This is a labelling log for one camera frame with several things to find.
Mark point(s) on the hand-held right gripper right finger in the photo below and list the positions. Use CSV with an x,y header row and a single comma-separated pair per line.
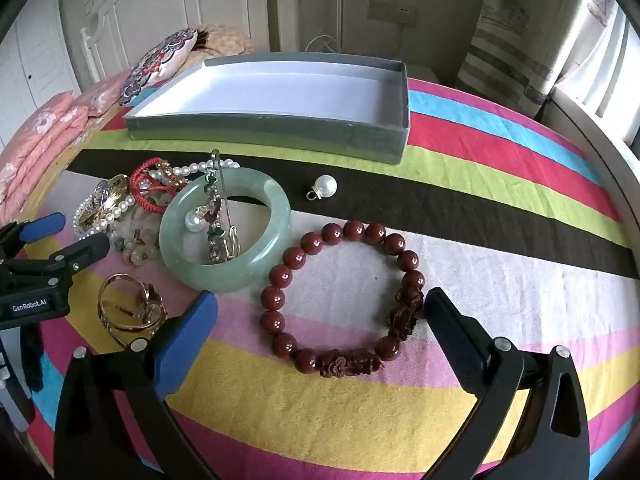
x,y
450,330

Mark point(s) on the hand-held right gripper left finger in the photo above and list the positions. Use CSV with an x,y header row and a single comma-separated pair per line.
x,y
197,322

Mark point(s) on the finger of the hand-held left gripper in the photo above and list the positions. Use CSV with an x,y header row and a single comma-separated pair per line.
x,y
85,252
42,227

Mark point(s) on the gold bangle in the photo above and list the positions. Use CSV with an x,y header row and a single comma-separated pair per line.
x,y
150,308

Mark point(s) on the pin brooch with charms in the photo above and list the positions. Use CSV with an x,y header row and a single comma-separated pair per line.
x,y
215,250

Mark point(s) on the green jade bangle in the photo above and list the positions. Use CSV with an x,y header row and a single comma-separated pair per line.
x,y
170,245

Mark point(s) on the grey-green cardboard box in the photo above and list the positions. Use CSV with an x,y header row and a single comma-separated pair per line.
x,y
275,95

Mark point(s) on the striped colourful blanket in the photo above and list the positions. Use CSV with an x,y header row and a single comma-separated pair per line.
x,y
500,270

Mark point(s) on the pink floral quilt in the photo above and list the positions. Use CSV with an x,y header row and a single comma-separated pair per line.
x,y
35,140

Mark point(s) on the white wardrobe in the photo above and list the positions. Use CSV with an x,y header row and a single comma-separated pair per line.
x,y
30,70

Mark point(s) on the round patterned cushion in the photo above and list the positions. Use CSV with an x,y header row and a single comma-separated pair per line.
x,y
155,65

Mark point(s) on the white window sill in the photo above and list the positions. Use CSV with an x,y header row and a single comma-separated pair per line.
x,y
590,130

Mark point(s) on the white headboard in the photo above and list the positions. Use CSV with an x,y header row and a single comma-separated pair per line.
x,y
150,5

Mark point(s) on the beige pillow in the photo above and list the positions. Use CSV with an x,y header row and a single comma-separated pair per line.
x,y
225,40

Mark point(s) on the white nightstand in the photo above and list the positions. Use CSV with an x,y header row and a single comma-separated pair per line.
x,y
422,73

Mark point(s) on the patterned beige curtain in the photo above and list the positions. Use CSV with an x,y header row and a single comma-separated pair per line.
x,y
505,35

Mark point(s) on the white sheer curtain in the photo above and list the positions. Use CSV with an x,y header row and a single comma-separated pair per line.
x,y
610,60

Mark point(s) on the white vertical pipe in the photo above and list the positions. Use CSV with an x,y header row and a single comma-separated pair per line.
x,y
340,5

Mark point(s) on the wall socket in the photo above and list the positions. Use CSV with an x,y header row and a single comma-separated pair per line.
x,y
395,14

